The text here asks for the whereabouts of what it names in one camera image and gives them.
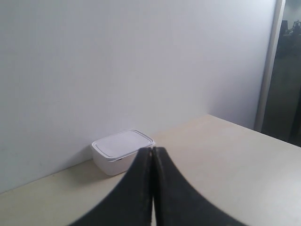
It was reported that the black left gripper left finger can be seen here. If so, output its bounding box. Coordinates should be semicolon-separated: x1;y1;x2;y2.
71;148;152;226

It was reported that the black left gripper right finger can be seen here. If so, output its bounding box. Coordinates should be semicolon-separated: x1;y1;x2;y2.
152;147;244;226

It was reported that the white lidded plastic container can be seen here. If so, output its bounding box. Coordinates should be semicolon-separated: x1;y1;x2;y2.
91;129;155;176

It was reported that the white partition edge post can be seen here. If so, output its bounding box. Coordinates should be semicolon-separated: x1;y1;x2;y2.
254;0;286;132

